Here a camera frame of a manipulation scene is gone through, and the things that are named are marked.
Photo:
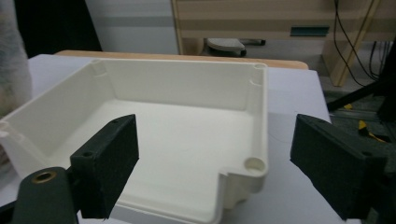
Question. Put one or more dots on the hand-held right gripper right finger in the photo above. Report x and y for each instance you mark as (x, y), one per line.
(336, 165)

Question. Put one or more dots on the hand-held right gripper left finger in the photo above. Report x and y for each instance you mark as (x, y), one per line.
(106, 165)

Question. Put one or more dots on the white plastic tray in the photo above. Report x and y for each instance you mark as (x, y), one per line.
(186, 130)

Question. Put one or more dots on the yellow black floor tape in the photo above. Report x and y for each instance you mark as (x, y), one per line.
(362, 125)

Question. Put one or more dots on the black metal stand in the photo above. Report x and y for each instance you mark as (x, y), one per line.
(351, 96)

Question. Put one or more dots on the white cabinet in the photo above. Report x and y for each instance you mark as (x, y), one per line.
(130, 28)

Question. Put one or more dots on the grey chair base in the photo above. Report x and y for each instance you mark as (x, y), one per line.
(225, 45)

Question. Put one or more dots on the light wooden desk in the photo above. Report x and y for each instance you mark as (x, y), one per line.
(249, 15)

